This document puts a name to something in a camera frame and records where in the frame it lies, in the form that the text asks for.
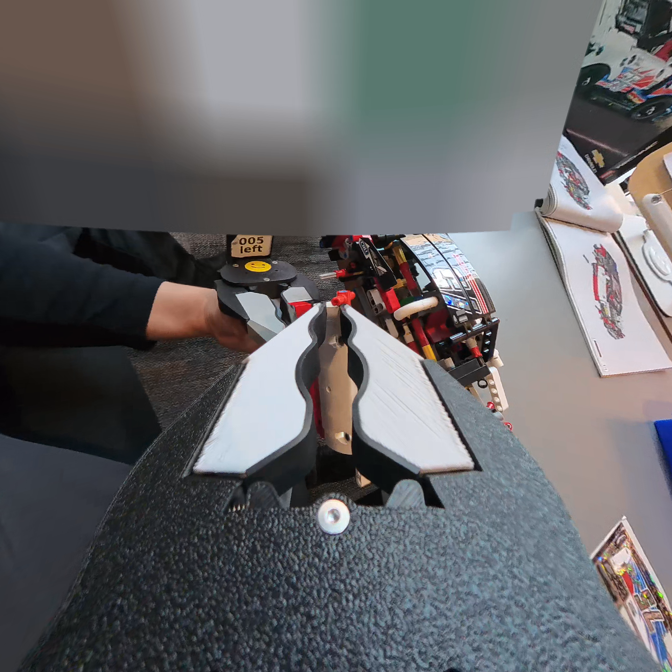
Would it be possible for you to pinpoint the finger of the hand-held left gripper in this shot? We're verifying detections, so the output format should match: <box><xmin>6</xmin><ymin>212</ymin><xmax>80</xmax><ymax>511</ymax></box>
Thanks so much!
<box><xmin>282</xmin><ymin>288</ymin><xmax>315</xmax><ymax>321</ymax></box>
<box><xmin>235</xmin><ymin>292</ymin><xmax>287</xmax><ymax>342</ymax></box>

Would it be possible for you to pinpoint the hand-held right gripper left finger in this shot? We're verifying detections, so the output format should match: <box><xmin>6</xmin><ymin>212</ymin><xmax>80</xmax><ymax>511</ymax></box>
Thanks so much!
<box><xmin>193</xmin><ymin>303</ymin><xmax>326</xmax><ymax>494</ymax></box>

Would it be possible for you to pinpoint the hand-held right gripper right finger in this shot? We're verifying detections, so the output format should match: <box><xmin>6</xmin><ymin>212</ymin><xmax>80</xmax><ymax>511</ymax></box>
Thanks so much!
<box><xmin>341</xmin><ymin>306</ymin><xmax>476</xmax><ymax>494</ymax></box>

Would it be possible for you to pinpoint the red white toy brick assembly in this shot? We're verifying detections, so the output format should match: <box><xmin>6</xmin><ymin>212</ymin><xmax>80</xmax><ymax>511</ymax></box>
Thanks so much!
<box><xmin>309</xmin><ymin>290</ymin><xmax>363</xmax><ymax>456</ymax></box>

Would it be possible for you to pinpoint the person's left forearm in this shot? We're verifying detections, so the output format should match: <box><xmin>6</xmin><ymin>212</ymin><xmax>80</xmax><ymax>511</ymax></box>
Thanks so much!
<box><xmin>0</xmin><ymin>223</ymin><xmax>179</xmax><ymax>351</ymax></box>

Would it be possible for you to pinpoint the work desk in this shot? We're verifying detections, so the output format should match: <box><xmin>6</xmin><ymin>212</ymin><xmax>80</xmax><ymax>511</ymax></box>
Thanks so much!
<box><xmin>446</xmin><ymin>210</ymin><xmax>672</xmax><ymax>565</ymax></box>

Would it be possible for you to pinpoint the person's left hand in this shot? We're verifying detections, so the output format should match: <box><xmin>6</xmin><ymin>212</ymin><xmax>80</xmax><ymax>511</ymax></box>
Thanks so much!
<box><xmin>176</xmin><ymin>283</ymin><xmax>263</xmax><ymax>354</ymax></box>

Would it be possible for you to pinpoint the toy brick race car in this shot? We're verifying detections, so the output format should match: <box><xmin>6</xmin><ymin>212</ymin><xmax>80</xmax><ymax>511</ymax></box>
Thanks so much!
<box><xmin>320</xmin><ymin>233</ymin><xmax>514</xmax><ymax>428</ymax></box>

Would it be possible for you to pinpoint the open instruction booklet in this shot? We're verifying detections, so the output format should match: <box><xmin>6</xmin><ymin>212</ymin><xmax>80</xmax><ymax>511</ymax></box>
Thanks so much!
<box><xmin>535</xmin><ymin>135</ymin><xmax>672</xmax><ymax>379</ymax></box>

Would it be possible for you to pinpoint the person's trousered leg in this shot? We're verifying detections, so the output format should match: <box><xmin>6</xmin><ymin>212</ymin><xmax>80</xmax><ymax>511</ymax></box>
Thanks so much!
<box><xmin>0</xmin><ymin>433</ymin><xmax>134</xmax><ymax>670</ymax></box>

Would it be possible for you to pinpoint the blue flat object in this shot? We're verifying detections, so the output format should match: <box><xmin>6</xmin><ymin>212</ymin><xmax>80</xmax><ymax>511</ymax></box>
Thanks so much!
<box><xmin>653</xmin><ymin>417</ymin><xmax>672</xmax><ymax>497</ymax></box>

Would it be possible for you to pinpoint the shiny sticker sheet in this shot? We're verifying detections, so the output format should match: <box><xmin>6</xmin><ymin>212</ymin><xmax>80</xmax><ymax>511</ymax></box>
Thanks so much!
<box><xmin>590</xmin><ymin>517</ymin><xmax>672</xmax><ymax>670</ymax></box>

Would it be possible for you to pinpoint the brown cardboard piece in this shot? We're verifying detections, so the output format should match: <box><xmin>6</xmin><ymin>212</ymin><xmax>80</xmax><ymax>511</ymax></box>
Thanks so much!
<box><xmin>627</xmin><ymin>141</ymin><xmax>672</xmax><ymax>221</ymax></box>

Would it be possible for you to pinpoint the black toy car box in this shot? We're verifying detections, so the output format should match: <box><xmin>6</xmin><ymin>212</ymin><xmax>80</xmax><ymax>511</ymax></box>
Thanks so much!
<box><xmin>563</xmin><ymin>0</ymin><xmax>672</xmax><ymax>186</ymax></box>

